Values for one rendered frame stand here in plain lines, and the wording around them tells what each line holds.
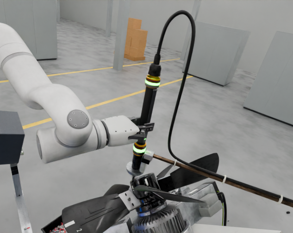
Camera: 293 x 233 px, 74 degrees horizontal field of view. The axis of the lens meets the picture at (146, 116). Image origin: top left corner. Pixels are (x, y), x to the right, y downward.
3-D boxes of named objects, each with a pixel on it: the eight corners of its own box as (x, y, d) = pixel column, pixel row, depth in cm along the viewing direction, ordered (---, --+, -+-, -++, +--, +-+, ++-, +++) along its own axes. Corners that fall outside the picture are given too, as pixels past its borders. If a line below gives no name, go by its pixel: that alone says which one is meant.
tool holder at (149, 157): (151, 168, 77) (156, 148, 72) (145, 180, 71) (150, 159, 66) (130, 160, 79) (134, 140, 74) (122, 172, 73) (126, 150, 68)
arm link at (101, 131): (84, 138, 59) (94, 136, 61) (96, 156, 54) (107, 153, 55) (85, 114, 56) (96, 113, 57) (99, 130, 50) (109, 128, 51)
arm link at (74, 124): (37, 29, 50) (105, 124, 45) (34, 71, 61) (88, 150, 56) (-4, 32, 44) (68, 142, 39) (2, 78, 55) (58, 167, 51)
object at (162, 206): (172, 200, 89) (171, 196, 89) (155, 214, 77) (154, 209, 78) (150, 205, 96) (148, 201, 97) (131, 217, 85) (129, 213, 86)
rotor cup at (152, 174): (171, 195, 89) (161, 167, 92) (153, 208, 78) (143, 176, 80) (148, 200, 97) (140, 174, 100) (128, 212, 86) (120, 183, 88)
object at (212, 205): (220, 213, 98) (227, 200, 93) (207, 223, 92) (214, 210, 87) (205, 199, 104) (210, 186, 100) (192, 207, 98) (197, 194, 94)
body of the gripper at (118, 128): (90, 135, 61) (122, 128, 67) (105, 155, 54) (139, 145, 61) (92, 114, 57) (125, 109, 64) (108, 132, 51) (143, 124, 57)
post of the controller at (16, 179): (22, 194, 111) (18, 169, 102) (16, 197, 110) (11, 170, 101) (21, 191, 113) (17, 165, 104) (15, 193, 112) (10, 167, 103)
